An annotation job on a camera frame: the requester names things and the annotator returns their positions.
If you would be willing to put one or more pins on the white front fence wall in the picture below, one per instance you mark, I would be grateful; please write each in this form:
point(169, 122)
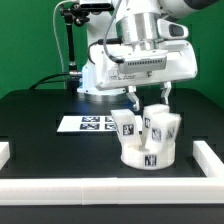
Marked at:
point(100, 191)

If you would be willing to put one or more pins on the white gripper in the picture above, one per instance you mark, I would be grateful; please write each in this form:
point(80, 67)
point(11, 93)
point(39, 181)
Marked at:
point(172, 61)

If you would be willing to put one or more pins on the white left fence wall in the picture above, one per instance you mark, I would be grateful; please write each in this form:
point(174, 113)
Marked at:
point(4, 153)

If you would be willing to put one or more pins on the black camera stand pole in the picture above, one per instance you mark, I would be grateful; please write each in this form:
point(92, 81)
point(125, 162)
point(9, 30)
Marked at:
point(73, 15)

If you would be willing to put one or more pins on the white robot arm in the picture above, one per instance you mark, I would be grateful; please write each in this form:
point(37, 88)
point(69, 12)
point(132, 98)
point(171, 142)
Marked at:
point(104, 28)

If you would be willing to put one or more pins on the white right fence wall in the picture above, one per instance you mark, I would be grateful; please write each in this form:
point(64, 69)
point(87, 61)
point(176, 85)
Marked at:
point(208, 161)

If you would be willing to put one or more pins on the white fence wall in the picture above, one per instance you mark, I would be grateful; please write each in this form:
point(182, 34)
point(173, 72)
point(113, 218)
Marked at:
point(100, 191)
point(208, 161)
point(4, 153)

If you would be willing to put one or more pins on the white round stool seat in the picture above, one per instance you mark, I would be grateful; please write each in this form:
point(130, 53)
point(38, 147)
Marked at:
point(140, 158)

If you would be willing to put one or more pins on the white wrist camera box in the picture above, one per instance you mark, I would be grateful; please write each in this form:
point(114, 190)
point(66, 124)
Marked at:
point(142, 33)

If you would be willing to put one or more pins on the white marker sheet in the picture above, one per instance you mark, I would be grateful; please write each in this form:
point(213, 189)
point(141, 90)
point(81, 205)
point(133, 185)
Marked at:
point(70, 124)

